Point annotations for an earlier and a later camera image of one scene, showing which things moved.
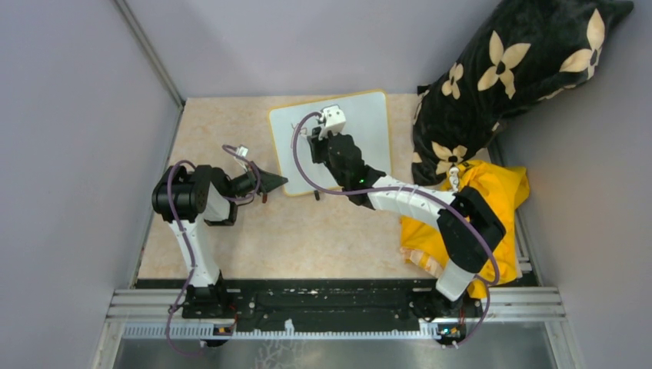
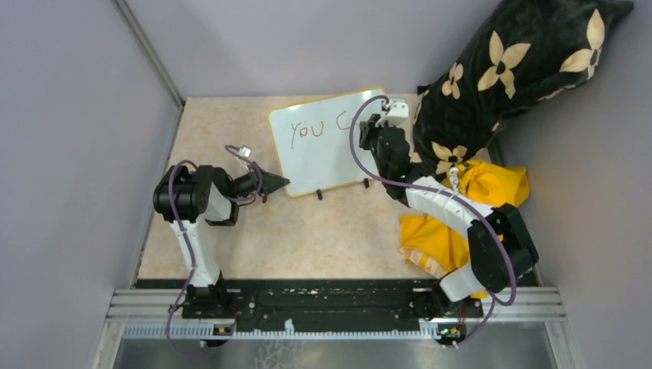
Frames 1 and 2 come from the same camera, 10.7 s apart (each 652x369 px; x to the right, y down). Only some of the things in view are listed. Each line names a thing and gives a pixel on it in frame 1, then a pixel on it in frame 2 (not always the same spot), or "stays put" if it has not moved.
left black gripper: [271, 181] stays put
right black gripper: [317, 143] -> [369, 128]
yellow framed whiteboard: [367, 125] stays put
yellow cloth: [501, 189] stays put
